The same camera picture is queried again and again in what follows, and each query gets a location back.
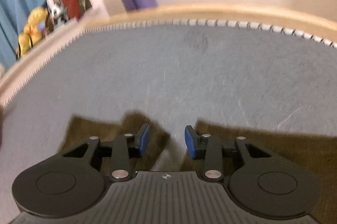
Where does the grey quilted bed cover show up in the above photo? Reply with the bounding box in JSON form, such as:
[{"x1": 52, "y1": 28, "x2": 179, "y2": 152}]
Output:
[{"x1": 1, "y1": 25, "x2": 336, "y2": 223}]

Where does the yellow plush toy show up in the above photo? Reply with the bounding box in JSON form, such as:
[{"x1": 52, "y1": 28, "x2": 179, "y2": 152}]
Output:
[{"x1": 16, "y1": 7, "x2": 49, "y2": 60}]

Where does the panda plush toy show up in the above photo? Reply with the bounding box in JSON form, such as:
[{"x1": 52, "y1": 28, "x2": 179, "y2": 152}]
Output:
[{"x1": 46, "y1": 0, "x2": 66, "y2": 27}]

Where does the wooden bed frame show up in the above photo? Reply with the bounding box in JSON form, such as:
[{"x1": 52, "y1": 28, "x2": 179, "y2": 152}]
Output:
[{"x1": 1, "y1": 4, "x2": 336, "y2": 107}]

